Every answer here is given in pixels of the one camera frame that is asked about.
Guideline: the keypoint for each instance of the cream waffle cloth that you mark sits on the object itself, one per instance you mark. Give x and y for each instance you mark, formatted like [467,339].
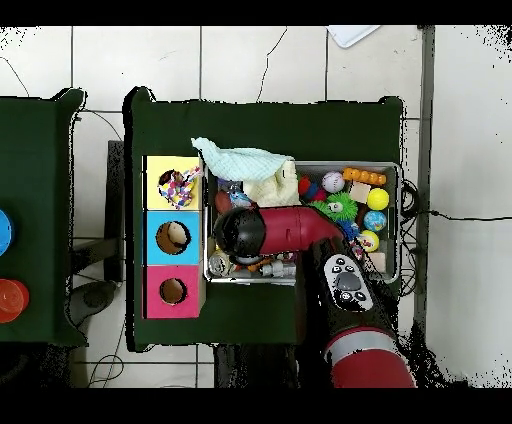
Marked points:
[276,188]

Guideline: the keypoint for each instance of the mint green waffle cloth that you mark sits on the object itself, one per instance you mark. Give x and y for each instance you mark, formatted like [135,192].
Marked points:
[236,162]

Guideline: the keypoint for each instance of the colourful dotted cloth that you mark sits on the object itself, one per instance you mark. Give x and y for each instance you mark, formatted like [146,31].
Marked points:
[178,192]

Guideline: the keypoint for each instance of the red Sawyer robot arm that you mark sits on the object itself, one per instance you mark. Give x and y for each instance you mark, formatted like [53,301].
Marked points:
[304,228]

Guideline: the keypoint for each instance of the wooden box with three holes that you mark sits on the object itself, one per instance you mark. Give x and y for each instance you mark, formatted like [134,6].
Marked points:
[192,240]

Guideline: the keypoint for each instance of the small brown football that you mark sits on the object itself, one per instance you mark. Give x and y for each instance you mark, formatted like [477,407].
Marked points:
[222,202]

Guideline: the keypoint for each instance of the crushed drink can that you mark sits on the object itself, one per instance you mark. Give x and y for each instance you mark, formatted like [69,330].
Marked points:
[219,264]

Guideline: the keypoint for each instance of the white baseball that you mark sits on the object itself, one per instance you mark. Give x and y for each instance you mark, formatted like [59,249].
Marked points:
[332,182]

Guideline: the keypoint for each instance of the green fuzzy toy with eyes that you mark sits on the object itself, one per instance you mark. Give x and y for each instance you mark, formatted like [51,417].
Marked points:
[342,206]

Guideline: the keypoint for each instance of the orange plastic beaded toy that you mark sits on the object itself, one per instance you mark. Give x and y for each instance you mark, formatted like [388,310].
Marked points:
[364,176]

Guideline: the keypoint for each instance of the blue globe ball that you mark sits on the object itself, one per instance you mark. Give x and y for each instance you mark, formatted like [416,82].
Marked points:
[374,221]

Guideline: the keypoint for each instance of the yellow tennis ball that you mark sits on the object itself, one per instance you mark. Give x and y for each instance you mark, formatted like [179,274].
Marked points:
[378,199]

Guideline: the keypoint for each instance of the white tray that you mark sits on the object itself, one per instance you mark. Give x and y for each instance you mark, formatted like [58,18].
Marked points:
[350,35]

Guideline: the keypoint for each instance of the dark green side table cloth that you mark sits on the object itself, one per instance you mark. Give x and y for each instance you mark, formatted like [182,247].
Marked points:
[36,168]

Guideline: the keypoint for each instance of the blue round disc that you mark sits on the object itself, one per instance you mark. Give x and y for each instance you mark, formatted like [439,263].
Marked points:
[4,232]

